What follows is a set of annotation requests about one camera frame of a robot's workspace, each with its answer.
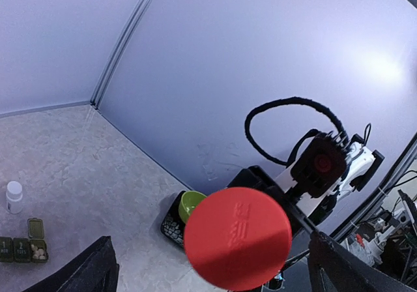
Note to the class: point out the lime green bowl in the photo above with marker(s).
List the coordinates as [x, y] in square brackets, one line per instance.
[188, 202]

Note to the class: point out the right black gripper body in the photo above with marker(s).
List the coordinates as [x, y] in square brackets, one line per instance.
[254, 177]

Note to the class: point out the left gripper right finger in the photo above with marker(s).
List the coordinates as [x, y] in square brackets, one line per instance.
[333, 268]

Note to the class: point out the right aluminium frame post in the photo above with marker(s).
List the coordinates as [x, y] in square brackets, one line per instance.
[117, 52]

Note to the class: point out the white pill bottle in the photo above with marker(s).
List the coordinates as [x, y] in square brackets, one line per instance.
[14, 197]

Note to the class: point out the black floral square plate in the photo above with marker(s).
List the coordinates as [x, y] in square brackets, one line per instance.
[172, 227]

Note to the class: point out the green weekly pill organizer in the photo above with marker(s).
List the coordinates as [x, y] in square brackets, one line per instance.
[32, 249]

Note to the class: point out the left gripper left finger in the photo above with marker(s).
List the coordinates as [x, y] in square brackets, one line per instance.
[95, 269]

